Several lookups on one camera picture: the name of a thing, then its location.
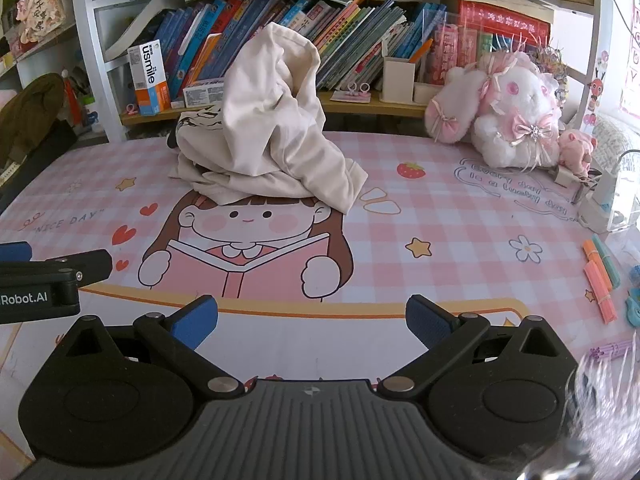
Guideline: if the white frame wooden bookshelf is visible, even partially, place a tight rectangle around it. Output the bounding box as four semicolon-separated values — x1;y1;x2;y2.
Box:
0;0;616;142

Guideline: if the black chair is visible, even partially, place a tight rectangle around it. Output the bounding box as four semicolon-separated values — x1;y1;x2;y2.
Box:
0;119;80;213

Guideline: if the pink checked cartoon desk mat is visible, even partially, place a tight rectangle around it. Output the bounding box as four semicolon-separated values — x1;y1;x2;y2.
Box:
0;130;640;463

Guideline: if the cartoon wall sticker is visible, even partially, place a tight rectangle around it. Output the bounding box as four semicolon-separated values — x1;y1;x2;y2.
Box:
587;50;607;126

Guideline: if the pink hair clip card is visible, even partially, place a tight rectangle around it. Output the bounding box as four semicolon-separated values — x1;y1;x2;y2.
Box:
330;82;371;102

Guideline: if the pink paper craft ornament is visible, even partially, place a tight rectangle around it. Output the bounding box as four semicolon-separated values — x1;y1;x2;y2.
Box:
17;0;66;43

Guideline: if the blurred translucent plastic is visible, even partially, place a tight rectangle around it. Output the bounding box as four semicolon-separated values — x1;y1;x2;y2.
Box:
520;332;640;480

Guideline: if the red bottle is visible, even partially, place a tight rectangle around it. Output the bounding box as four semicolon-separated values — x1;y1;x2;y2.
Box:
62;69;83;126

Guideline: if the white pink plush bunny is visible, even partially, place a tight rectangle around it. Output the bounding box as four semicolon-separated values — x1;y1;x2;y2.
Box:
424;50;568;170

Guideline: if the curved white booklet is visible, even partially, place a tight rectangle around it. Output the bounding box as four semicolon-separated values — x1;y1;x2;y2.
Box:
105;0;186;61

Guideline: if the small pink plush pig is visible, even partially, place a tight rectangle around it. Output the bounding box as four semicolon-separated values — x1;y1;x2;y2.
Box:
557;129;598;178

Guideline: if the salmon paper strip bundle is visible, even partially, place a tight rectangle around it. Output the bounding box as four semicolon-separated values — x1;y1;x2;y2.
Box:
585;260;621;324

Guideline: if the flat white orange box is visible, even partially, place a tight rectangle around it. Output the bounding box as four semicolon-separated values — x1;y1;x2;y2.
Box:
182;78;228;108

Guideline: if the small blue toy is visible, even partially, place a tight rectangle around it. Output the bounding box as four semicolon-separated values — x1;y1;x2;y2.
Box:
624;265;640;326

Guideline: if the purple stick bundle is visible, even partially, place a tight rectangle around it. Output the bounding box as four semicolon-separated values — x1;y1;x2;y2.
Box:
590;339;637;362

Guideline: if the cream t-shirt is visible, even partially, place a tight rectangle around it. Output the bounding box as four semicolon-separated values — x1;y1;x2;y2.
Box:
169;22;368;216

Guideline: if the beige pen holder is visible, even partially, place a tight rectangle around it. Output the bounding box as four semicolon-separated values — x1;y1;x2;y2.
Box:
380;55;451;106

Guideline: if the white plastic tub green lid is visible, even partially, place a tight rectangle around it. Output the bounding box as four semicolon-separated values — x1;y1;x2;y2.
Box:
79;91;103;127

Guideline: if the row of colourful books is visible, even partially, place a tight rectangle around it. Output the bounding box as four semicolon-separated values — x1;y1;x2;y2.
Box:
150;0;556;93

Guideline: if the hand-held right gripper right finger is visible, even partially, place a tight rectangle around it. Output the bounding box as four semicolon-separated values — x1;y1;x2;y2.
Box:
376;294;572;402

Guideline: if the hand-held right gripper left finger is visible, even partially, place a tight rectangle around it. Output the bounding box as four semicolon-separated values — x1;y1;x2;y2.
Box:
64;294;247;402

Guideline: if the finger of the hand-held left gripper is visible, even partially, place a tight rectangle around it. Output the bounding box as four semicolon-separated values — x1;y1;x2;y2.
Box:
0;241;32;262
0;249;112;288

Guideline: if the tall white orange box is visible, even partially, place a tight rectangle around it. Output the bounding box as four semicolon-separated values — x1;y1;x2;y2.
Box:
127;40;173;116

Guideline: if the iridescent tinsel ornament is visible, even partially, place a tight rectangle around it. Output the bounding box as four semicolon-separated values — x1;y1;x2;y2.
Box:
530;45;568;106

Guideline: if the white patterned cloth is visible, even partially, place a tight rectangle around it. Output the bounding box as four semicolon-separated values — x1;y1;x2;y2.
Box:
592;112;640;171

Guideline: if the olive green jacket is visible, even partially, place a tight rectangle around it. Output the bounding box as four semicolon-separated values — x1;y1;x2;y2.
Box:
0;72;67;161

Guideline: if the pink paper poster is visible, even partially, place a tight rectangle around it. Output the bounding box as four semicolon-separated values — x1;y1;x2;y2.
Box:
619;0;640;117

